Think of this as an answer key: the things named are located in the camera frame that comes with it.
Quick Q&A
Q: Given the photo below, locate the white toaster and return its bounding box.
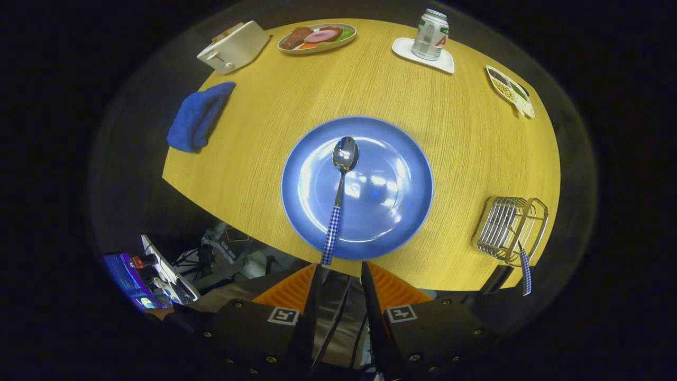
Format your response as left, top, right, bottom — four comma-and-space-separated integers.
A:
197, 20, 270, 75

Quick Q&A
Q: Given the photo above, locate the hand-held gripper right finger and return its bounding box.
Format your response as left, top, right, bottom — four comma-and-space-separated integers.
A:
361, 261, 498, 381

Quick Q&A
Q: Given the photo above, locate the toast slice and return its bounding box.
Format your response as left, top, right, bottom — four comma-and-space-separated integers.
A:
212, 22, 245, 43

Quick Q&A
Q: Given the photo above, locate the white flat device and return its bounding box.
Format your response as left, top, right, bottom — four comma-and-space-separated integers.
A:
140, 234, 200, 302

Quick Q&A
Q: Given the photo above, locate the oval plate of food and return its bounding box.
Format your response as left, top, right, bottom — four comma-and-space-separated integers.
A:
277, 23, 358, 55

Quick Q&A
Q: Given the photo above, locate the white divided snack tray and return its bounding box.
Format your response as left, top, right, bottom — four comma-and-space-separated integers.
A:
486, 65, 535, 119

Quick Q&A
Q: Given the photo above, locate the white plastic bottle green cap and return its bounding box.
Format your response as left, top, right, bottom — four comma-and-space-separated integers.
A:
411, 8, 450, 61

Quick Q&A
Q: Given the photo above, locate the blue round plate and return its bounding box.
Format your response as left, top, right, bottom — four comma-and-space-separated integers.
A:
280, 116, 434, 260

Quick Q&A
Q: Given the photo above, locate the brown meat slice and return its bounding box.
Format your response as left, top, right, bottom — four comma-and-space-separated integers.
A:
281, 27, 314, 50

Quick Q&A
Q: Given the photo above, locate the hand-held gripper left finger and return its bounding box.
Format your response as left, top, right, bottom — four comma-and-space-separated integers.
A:
195, 263, 323, 381

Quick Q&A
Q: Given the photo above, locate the lit purple screen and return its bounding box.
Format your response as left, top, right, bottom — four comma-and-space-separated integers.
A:
103, 253, 166, 311

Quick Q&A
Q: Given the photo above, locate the white coaster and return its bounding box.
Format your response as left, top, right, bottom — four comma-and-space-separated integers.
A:
392, 37, 455, 74

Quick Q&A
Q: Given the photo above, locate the metal wire basket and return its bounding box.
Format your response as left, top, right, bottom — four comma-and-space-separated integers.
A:
472, 196, 549, 267

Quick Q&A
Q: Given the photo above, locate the spoon with blue checked handle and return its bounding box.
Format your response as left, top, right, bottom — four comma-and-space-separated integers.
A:
321, 136, 360, 266

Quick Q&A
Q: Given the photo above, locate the fork with blue checked handle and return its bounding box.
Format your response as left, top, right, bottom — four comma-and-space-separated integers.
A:
517, 248, 533, 297

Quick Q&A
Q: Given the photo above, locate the black cable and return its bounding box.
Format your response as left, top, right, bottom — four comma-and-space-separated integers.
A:
311, 275, 353, 372

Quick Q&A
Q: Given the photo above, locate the blue folded cloth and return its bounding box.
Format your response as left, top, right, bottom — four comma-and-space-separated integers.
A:
167, 81, 237, 153

